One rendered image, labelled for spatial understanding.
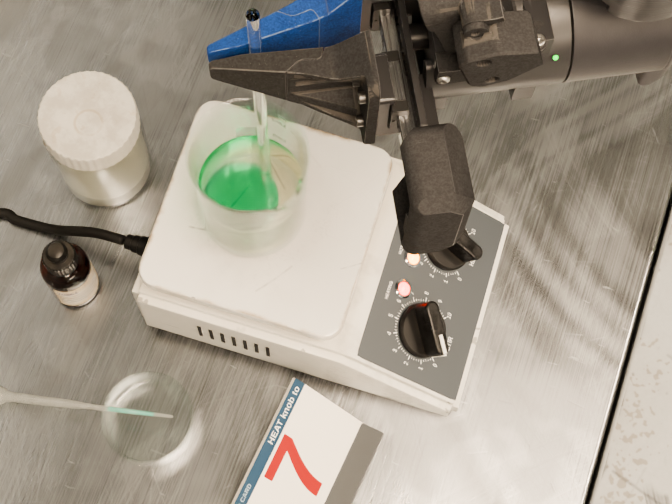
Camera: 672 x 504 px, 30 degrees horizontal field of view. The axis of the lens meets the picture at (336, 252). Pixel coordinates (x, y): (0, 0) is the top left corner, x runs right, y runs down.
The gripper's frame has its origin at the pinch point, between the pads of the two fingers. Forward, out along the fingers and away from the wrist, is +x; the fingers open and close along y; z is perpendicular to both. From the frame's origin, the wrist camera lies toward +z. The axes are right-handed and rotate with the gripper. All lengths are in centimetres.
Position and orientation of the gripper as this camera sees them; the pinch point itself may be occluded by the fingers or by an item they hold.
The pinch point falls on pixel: (286, 52)
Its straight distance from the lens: 56.3
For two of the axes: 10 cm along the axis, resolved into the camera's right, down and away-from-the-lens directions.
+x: -9.9, 1.3, -0.7
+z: 0.2, -3.2, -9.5
